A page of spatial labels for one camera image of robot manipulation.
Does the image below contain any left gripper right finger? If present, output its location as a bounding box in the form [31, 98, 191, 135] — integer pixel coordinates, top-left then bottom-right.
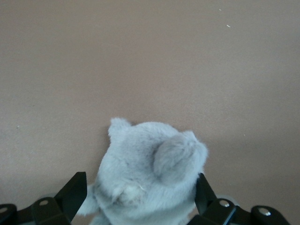
[189, 172, 236, 225]

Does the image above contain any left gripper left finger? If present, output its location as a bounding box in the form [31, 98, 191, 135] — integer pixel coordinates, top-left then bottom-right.
[31, 172, 88, 225]

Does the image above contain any grey plush toy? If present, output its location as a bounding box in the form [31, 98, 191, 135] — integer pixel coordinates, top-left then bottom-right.
[77, 117, 209, 225]

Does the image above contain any brown table cover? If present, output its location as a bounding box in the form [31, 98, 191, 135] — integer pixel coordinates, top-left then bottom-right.
[0, 0, 300, 225]

